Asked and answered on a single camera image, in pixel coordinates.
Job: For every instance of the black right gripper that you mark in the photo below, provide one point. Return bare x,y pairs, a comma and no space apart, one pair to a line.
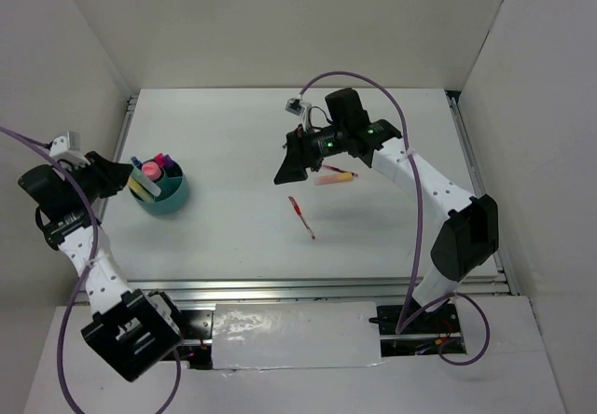
300,151

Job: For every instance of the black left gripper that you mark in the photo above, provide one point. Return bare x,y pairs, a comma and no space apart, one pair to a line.
112,173

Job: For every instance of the yellow highlighter marker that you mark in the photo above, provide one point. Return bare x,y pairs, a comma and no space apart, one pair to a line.
143,192

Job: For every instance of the red clear pen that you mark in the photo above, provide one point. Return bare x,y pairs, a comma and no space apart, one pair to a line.
339,170

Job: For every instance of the orange pink highlighter marker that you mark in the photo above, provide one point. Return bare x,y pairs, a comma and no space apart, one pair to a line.
331,179

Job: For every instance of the purple black highlighter marker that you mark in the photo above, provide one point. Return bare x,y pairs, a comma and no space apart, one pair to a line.
169,165

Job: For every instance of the green highlighter marker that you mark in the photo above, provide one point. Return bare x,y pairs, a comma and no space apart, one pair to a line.
139,176

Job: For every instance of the pink black highlighter marker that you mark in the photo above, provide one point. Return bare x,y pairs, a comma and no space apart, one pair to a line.
159,160

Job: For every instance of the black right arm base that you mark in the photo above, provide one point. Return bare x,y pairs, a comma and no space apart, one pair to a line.
444,322

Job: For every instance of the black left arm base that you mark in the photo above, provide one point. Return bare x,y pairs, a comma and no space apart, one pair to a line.
195,324

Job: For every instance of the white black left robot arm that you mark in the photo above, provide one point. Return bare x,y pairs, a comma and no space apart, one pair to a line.
130,329

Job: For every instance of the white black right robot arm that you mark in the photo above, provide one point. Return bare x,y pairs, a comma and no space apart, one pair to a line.
468,231

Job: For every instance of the teal round desk organizer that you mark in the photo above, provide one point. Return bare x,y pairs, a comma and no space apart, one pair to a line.
173,197

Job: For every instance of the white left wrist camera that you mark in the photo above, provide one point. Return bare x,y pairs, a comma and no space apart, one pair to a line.
67,146

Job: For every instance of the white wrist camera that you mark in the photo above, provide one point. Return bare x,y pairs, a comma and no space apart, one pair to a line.
302,109
67,146

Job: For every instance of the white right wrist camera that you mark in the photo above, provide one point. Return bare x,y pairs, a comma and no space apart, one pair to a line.
302,109

